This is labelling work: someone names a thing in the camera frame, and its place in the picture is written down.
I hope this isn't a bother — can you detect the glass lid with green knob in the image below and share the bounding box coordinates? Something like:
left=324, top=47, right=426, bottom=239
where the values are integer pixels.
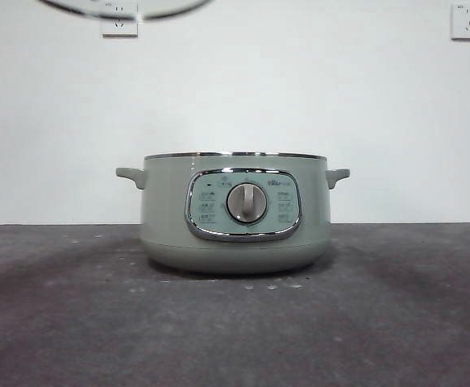
left=36, top=0, right=216, bottom=21

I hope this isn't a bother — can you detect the sage green electric pot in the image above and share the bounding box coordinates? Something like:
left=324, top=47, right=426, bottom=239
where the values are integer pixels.
left=115, top=151, right=351, bottom=277

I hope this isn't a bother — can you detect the white wall socket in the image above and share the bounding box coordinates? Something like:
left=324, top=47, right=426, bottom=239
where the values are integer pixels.
left=101, top=0, right=138, bottom=40
left=451, top=3, right=470, bottom=42

